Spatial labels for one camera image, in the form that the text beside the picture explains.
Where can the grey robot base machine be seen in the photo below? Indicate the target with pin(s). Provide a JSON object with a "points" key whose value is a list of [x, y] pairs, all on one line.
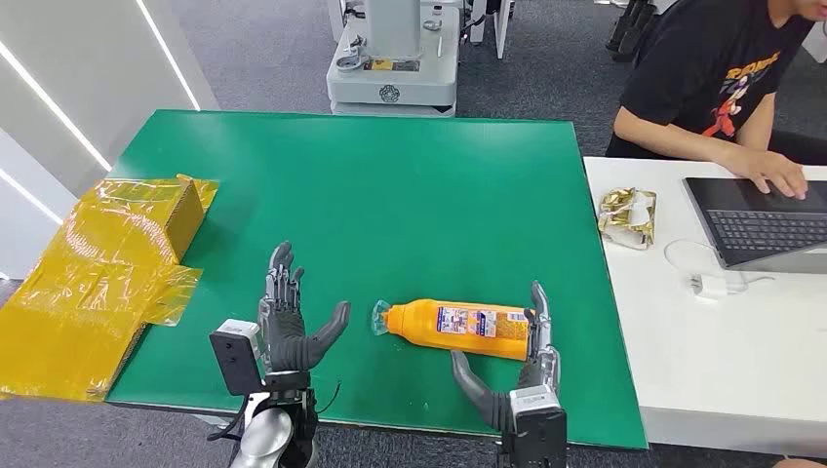
{"points": [[394, 77]]}

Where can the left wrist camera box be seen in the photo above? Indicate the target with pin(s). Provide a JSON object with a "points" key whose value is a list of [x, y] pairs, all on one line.
{"points": [[236, 355]]}

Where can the dark grey laptop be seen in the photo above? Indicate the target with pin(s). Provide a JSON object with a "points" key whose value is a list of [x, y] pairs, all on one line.
{"points": [[762, 226]]}

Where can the yellow taped cardboard box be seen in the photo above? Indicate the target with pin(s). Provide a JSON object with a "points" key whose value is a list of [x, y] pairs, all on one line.
{"points": [[84, 284]]}

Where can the orange bottle with clear cap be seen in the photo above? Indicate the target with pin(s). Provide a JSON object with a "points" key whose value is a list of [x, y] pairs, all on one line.
{"points": [[420, 326]]}

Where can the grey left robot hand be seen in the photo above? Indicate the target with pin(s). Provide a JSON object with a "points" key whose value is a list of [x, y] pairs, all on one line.
{"points": [[284, 336]]}

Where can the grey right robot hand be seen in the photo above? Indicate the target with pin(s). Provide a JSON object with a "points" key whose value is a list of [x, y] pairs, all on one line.
{"points": [[543, 368]]}

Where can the white power adapter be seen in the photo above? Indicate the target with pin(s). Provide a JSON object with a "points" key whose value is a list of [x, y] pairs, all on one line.
{"points": [[709, 286]]}

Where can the wall light strip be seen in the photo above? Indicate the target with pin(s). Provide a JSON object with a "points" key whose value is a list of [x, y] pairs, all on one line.
{"points": [[168, 55], [29, 197], [55, 106]]}

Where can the crumpled gold foil wrapper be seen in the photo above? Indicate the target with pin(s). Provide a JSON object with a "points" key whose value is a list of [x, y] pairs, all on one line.
{"points": [[625, 218]]}

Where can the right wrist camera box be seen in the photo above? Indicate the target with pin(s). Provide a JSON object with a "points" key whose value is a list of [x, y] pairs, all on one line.
{"points": [[536, 426]]}

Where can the white furniture leg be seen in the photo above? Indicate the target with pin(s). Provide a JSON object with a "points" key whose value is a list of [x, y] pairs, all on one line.
{"points": [[502, 29]]}

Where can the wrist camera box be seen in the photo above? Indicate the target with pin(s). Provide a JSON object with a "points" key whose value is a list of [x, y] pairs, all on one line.
{"points": [[536, 426], [236, 355]]}

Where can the person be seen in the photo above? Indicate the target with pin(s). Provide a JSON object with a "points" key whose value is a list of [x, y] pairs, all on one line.
{"points": [[698, 71]]}

